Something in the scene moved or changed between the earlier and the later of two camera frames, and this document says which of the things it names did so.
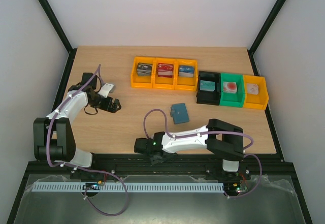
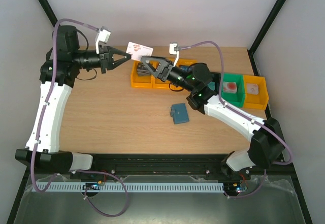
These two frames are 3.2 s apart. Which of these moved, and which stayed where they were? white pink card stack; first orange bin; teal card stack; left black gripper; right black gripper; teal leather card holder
Moved: right black gripper; left black gripper
Stayed: teal card stack; first orange bin; white pink card stack; teal leather card holder
